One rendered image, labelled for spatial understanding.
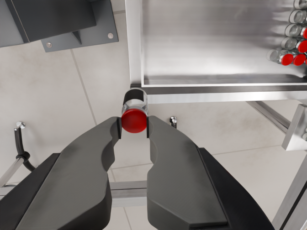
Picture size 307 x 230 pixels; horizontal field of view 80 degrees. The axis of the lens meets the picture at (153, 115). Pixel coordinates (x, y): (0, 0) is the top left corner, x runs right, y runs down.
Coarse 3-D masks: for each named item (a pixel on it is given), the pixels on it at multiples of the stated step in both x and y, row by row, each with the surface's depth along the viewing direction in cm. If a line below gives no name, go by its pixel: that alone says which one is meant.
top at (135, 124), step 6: (126, 114) 13; (132, 114) 13; (138, 114) 13; (144, 114) 13; (126, 120) 14; (132, 120) 14; (138, 120) 14; (144, 120) 14; (126, 126) 14; (132, 126) 14; (138, 126) 14; (144, 126) 14; (132, 132) 14; (138, 132) 14
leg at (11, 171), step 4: (28, 152) 143; (16, 160) 133; (20, 160) 134; (24, 160) 138; (12, 164) 130; (16, 164) 130; (20, 164) 133; (8, 168) 127; (12, 168) 126; (16, 168) 129; (8, 172) 123; (12, 172) 125; (4, 176) 120; (8, 176) 121; (0, 180) 117; (4, 180) 118; (8, 180) 121; (0, 184) 115; (4, 184) 117
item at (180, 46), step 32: (160, 0) 31; (192, 0) 31; (224, 0) 32; (256, 0) 32; (288, 0) 32; (160, 32) 33; (192, 32) 34; (224, 32) 34; (256, 32) 34; (160, 64) 36; (192, 64) 36; (224, 64) 37; (256, 64) 37
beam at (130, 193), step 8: (112, 184) 112; (120, 184) 112; (128, 184) 112; (136, 184) 112; (144, 184) 112; (0, 192) 107; (8, 192) 107; (112, 192) 107; (120, 192) 107; (128, 192) 107; (136, 192) 107; (144, 192) 107; (112, 200) 104; (120, 200) 104; (128, 200) 105; (136, 200) 105; (144, 200) 106
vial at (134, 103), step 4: (132, 88) 17; (136, 88) 17; (144, 92) 17; (124, 96) 17; (144, 96) 16; (128, 100) 15; (132, 100) 14; (136, 100) 14; (140, 100) 15; (144, 100) 15; (124, 104) 15; (128, 104) 14; (132, 104) 14; (136, 104) 14; (140, 104) 14; (144, 104) 15; (124, 108) 14; (128, 108) 14; (132, 108) 13; (136, 108) 14; (140, 108) 14; (144, 108) 14
